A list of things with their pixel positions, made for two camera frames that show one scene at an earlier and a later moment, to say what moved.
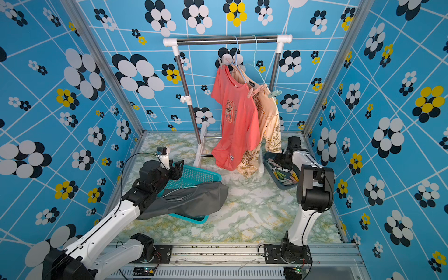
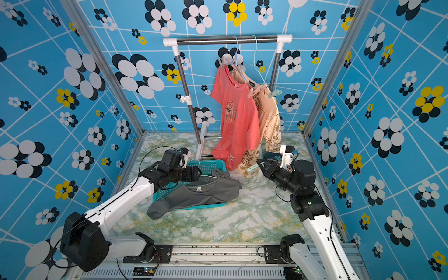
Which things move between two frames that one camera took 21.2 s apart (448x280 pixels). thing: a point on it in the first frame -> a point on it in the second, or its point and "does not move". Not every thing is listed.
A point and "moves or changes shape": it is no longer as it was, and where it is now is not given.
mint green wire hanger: [254, 64] does not move
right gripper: [277, 161] -> [273, 170]
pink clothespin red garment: [252, 92] does not move
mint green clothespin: [275, 93] does not move
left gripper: [177, 170] -> [191, 177]
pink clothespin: [234, 69] -> [238, 60]
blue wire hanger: [235, 62] does not move
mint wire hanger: [179, 188] -> [201, 175]
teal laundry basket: [192, 175] -> [199, 207]
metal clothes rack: [186, 100] does not move
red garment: [237, 129] does not move
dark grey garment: [205, 199] moves or changes shape
